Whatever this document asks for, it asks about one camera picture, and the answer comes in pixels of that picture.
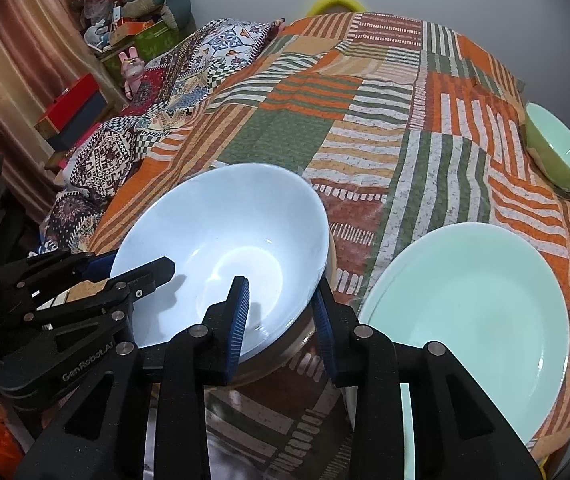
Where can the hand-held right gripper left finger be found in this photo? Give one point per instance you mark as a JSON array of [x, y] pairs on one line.
[[240, 320]]

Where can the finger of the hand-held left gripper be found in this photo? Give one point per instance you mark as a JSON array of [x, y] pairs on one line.
[[100, 265], [150, 275]]

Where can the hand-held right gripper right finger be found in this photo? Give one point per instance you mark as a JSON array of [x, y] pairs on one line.
[[322, 330]]

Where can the white bowl with black spots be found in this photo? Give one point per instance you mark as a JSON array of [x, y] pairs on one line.
[[225, 220]]

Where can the light green plate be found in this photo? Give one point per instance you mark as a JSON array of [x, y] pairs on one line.
[[465, 310]]

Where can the dark blue box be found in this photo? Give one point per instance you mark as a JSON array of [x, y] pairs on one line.
[[85, 120]]

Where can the red box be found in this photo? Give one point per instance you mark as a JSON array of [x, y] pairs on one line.
[[72, 95]]

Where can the pink rabbit toy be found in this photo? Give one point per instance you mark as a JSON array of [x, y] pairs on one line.
[[132, 67]]

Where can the patterned quilt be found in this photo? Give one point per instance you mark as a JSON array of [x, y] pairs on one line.
[[190, 75]]

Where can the striped patchwork tablecloth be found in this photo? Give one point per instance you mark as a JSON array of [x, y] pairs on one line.
[[365, 125]]

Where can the brown striped curtain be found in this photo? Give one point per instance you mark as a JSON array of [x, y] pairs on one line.
[[15, 35]]

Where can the green box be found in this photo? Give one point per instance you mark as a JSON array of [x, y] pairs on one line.
[[150, 40]]

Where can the light green bowl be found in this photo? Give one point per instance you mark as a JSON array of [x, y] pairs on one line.
[[560, 150]]

